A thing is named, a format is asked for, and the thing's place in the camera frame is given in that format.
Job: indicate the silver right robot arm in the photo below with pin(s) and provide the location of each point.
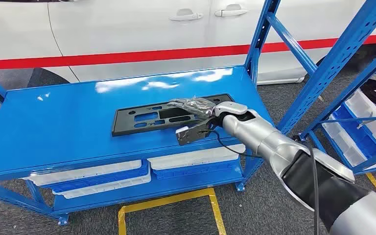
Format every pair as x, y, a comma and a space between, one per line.
256, 133

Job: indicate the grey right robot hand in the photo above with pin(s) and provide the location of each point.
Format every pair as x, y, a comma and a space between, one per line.
194, 105

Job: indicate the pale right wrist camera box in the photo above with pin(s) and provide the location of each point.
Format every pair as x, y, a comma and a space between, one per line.
191, 134

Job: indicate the white car with red stripe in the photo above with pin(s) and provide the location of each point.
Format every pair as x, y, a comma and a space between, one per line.
126, 32

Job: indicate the black plastic plate bracket part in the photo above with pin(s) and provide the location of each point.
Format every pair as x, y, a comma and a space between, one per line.
126, 125

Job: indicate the blue metal shelving rack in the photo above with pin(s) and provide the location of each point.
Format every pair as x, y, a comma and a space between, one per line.
61, 123
374, 159

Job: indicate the blue plastic crate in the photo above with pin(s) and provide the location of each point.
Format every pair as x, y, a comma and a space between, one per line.
194, 172
110, 180
356, 136

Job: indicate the white plastic tray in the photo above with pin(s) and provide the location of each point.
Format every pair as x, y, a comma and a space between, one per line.
77, 175
343, 142
361, 105
110, 190
191, 159

